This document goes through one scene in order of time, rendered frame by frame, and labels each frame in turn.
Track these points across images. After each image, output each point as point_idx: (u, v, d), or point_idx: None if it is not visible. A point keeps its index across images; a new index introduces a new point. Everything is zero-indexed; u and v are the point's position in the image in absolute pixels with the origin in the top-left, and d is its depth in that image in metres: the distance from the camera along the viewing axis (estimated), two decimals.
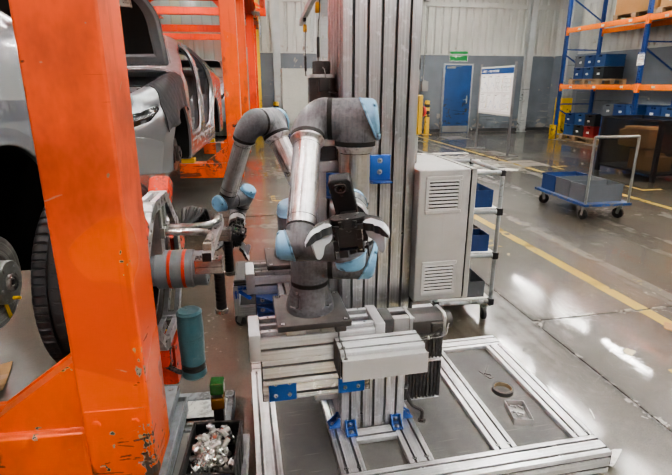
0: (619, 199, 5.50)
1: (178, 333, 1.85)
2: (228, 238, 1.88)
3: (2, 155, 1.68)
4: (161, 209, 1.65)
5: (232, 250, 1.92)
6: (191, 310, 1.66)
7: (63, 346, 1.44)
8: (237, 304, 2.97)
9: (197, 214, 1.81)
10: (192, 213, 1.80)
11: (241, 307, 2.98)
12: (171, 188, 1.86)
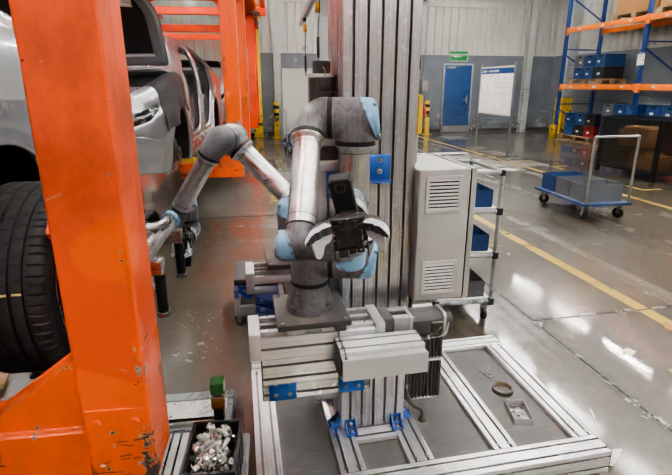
0: (619, 199, 5.50)
1: None
2: (178, 240, 1.86)
3: (2, 155, 1.68)
4: None
5: (183, 252, 1.90)
6: None
7: None
8: (237, 304, 2.97)
9: (144, 215, 1.78)
10: None
11: (241, 307, 2.98)
12: None
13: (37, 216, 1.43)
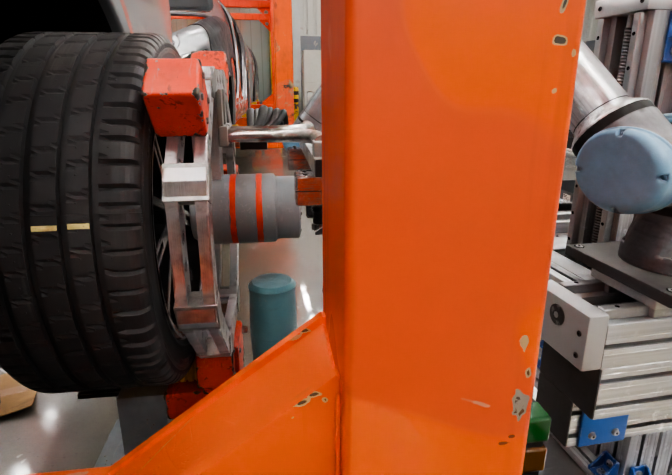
0: None
1: (240, 326, 1.07)
2: None
3: None
4: (221, 90, 0.87)
5: None
6: (276, 281, 0.89)
7: (29, 349, 0.67)
8: None
9: (275, 117, 1.03)
10: (266, 116, 1.03)
11: None
12: (228, 78, 1.08)
13: (117, 68, 0.68)
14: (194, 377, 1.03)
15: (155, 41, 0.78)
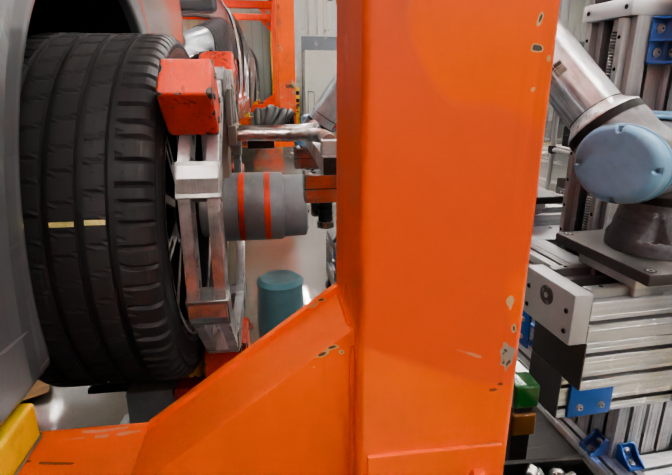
0: None
1: (247, 322, 1.09)
2: None
3: (79, 4, 1.01)
4: (230, 90, 0.89)
5: None
6: (284, 277, 0.90)
7: (45, 343, 0.68)
8: None
9: (282, 116, 1.05)
10: (273, 115, 1.04)
11: None
12: (235, 78, 1.10)
13: (131, 68, 0.70)
14: (202, 372, 1.05)
15: (167, 42, 0.80)
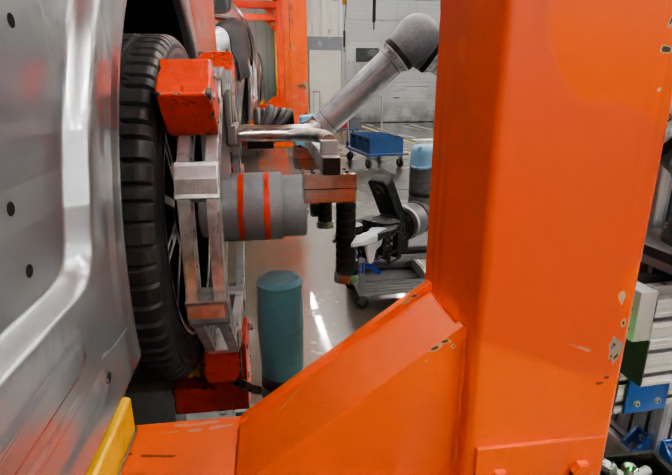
0: None
1: (247, 323, 1.09)
2: None
3: (133, 5, 1.02)
4: (229, 90, 0.89)
5: None
6: (283, 277, 0.90)
7: None
8: (363, 280, 2.30)
9: (281, 117, 1.05)
10: (273, 115, 1.04)
11: (367, 285, 2.31)
12: (234, 78, 1.10)
13: (130, 68, 0.70)
14: (201, 372, 1.05)
15: (166, 42, 0.80)
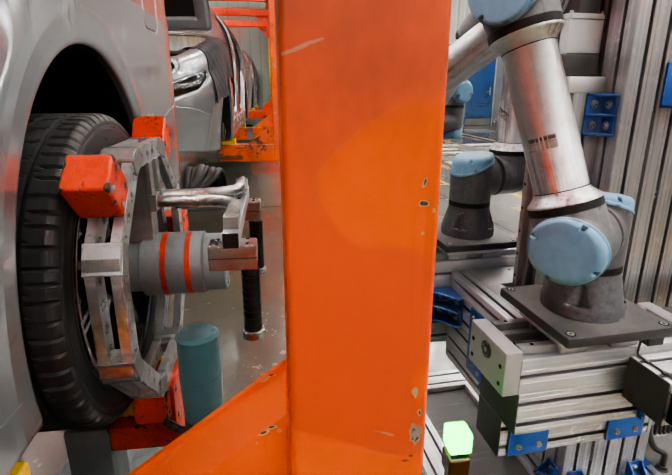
0: None
1: None
2: (257, 216, 1.21)
3: (71, 75, 1.11)
4: (150, 162, 0.98)
5: (262, 235, 1.25)
6: (200, 331, 0.99)
7: None
8: None
9: (209, 176, 1.14)
10: (201, 175, 1.13)
11: None
12: (169, 138, 1.19)
13: (43, 160, 0.79)
14: None
15: (85, 127, 0.89)
